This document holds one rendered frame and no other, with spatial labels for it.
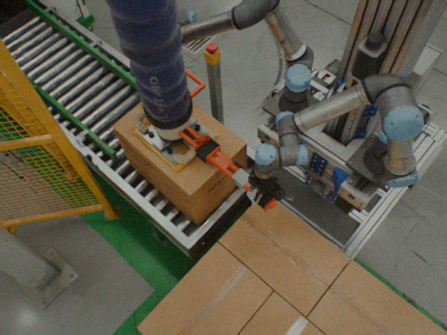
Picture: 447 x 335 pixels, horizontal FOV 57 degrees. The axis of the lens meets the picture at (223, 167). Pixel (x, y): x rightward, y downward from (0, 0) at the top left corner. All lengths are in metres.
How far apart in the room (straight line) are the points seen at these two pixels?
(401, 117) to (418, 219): 1.84
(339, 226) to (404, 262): 0.52
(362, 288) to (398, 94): 1.17
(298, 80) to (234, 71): 1.77
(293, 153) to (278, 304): 0.95
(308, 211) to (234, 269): 0.75
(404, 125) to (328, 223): 1.44
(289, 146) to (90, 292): 1.85
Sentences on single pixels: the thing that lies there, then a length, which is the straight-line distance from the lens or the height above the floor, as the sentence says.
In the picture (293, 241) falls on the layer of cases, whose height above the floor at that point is 0.54.
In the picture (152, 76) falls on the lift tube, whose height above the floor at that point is 1.50.
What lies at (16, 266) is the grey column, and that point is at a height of 0.46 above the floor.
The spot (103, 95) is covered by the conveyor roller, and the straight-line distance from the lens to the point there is 2.93.
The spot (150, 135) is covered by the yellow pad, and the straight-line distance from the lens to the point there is 2.08.
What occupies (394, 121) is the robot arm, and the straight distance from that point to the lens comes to 1.38.
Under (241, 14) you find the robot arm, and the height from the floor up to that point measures 1.58.
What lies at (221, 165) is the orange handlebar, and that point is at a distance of 1.84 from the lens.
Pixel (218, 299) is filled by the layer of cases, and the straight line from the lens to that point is 2.19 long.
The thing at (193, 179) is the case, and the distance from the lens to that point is 1.98.
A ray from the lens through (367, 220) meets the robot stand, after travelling 2.77.
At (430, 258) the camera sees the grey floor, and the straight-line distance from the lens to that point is 3.07.
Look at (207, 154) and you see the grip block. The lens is 1.87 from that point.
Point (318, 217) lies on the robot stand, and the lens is 2.73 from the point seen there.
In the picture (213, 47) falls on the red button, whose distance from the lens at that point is 2.36.
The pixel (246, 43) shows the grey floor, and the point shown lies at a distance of 3.87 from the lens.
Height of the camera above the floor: 2.69
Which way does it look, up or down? 61 degrees down
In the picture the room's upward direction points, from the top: 5 degrees counter-clockwise
